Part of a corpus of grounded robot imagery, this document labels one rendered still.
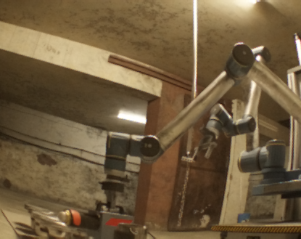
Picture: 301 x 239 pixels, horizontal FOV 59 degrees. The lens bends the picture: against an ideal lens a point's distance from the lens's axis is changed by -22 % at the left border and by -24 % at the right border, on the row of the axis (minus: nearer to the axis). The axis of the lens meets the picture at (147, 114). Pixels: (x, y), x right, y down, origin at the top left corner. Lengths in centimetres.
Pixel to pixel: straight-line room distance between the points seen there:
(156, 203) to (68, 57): 289
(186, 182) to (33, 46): 366
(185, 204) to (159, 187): 66
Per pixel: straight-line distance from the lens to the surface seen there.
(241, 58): 178
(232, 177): 672
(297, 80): 286
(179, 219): 592
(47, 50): 521
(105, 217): 156
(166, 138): 181
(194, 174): 609
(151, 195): 559
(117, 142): 164
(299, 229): 175
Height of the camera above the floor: 47
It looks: 16 degrees up
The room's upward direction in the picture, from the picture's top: 7 degrees clockwise
